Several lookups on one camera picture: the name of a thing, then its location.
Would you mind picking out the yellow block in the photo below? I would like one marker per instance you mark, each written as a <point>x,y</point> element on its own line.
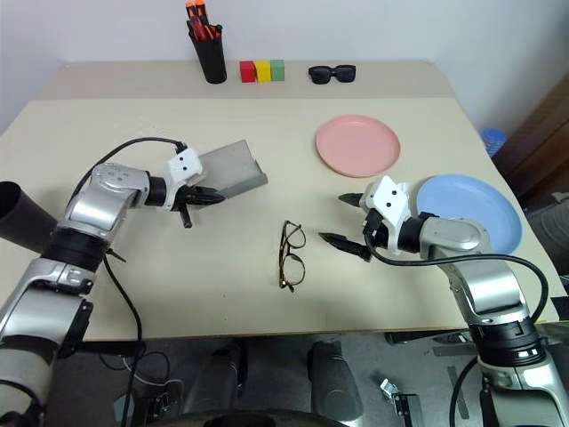
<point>263,70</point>

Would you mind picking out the tortoiseshell eyeglasses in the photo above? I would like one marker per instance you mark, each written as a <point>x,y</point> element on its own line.
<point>291,258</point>

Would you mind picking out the brown wooden cabinet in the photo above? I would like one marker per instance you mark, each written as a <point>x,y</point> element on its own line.
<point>542,133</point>

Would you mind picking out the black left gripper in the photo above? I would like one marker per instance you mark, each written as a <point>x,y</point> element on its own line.
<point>186,196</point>

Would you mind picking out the blue water bottle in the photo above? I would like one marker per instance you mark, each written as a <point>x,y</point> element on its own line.
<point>492,140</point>

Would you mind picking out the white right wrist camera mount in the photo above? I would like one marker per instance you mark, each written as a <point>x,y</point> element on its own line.
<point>387,200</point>

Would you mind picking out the dark rounded leg shape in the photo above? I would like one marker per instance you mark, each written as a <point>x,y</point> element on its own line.
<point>213,378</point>
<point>333,378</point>

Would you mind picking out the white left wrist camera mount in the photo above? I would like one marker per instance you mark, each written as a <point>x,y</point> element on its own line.
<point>182,166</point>

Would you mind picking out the blue plate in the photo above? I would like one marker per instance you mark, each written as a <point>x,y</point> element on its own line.
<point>480,209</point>

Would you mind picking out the grey glasses case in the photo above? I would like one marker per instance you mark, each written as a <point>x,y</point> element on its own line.
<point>231,169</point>

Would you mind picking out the black sunglasses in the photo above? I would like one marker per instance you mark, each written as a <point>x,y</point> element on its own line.
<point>332,73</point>

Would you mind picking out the pink plate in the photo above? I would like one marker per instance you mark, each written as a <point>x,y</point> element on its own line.
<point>358,144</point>

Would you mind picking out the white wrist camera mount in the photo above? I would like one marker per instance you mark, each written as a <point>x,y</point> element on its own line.
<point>387,200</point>
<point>182,166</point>

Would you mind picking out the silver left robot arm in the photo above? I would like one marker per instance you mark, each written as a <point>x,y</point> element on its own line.
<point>84,209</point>

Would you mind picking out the green block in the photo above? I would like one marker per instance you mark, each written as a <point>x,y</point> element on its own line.
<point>278,69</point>

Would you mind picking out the dark grey seat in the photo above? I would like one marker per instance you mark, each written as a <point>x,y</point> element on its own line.
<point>549,231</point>

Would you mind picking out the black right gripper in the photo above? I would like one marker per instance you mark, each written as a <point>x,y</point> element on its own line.
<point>374,229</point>

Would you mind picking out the red block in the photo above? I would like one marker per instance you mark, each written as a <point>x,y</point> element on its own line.
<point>247,71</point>

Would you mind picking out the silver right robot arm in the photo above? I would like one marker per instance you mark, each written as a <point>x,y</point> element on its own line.
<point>480,276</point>

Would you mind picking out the tall black pen cup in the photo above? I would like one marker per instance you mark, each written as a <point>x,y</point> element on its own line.
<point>211,58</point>

